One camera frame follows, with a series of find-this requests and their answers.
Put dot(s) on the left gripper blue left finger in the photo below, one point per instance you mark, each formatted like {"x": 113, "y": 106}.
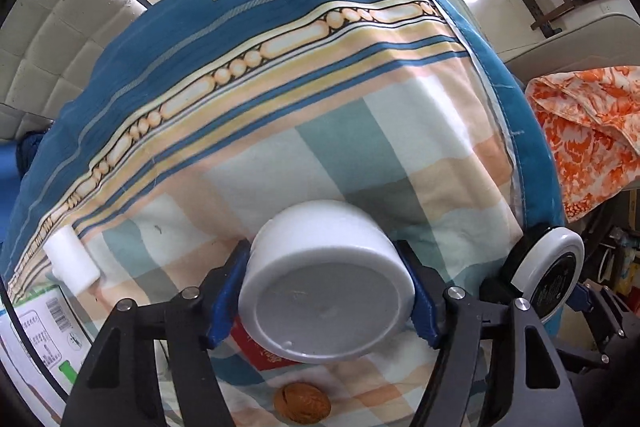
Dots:
{"x": 221, "y": 294}

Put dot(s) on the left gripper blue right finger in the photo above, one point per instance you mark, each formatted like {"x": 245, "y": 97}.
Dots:
{"x": 424, "y": 313}

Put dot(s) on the red rectangular box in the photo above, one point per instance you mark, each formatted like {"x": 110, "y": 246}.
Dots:
{"x": 261, "y": 358}

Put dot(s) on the black white round jar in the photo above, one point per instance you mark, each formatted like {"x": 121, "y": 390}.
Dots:
{"x": 544, "y": 266}

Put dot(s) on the large white round jar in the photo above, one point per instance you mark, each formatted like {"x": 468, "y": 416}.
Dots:
{"x": 323, "y": 284}

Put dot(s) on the small white plastic cup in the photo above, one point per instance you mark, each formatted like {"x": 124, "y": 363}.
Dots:
{"x": 70, "y": 260}

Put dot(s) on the brown walnut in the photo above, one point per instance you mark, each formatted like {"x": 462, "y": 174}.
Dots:
{"x": 302, "y": 403}

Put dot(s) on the open cardboard box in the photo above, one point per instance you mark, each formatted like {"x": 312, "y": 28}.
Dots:
{"x": 59, "y": 341}

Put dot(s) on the orange white floral cloth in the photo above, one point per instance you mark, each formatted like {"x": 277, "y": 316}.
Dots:
{"x": 591, "y": 122}

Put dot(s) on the blue folded mat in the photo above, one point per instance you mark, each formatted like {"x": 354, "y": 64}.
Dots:
{"x": 10, "y": 181}

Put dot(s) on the blue knitted cloth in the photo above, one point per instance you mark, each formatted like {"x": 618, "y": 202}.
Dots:
{"x": 26, "y": 150}

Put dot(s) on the checkered tablecloth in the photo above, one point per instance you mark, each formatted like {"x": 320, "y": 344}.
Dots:
{"x": 205, "y": 118}

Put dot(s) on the grey chair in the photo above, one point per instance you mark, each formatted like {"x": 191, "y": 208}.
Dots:
{"x": 608, "y": 40}

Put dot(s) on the right white padded chair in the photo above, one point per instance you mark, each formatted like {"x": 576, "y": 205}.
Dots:
{"x": 48, "y": 51}

